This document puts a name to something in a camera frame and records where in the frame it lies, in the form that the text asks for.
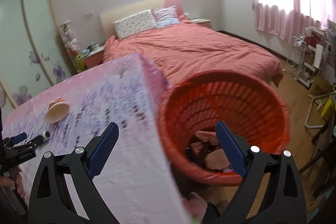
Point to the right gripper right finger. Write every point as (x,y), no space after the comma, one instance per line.
(270,190)

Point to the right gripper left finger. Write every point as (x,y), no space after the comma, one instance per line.
(50,200)

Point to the trash in basket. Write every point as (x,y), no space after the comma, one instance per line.
(204,150)

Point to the person hand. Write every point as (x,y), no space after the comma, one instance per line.
(15,182)

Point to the red paper noodle cup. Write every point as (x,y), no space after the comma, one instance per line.
(58,109)

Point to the pink floral tablecloth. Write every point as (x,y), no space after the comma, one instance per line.
(136,182)

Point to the red plastic laundry basket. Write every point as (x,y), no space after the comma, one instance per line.
(249,106)

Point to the floral sliding wardrobe door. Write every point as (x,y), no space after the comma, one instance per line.
(33,57)

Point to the hanging plush toys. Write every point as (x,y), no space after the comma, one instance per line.
(72,47)

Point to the yellow bag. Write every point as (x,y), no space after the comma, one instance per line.
(326,109)

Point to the pink left nightstand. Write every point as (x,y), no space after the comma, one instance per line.
(94,58)

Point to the pink nightstand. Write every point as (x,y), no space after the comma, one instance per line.
(202,22)
(94,58)

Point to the cream and pink headboard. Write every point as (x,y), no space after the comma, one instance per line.
(109,17)

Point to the floral white pillow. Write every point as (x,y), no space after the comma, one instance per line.
(135,24)

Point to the salmon bed duvet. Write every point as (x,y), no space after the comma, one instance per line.
(180,50)

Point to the pink striped pillow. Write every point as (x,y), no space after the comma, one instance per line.
(166,16)

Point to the pink right nightstand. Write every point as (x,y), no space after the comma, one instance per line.
(202,22)

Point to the white wire rack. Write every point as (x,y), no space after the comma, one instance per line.
(300,61)

